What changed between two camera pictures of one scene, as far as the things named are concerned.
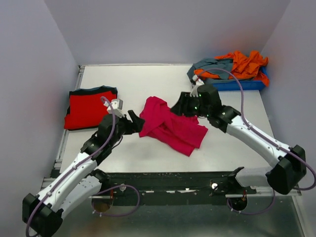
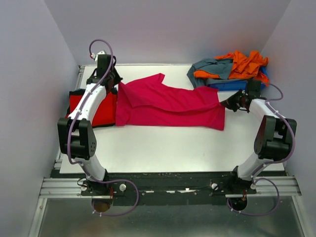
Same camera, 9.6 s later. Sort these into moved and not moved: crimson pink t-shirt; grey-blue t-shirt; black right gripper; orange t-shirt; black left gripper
Moved: black left gripper; black right gripper; crimson pink t-shirt
Not moved: orange t-shirt; grey-blue t-shirt
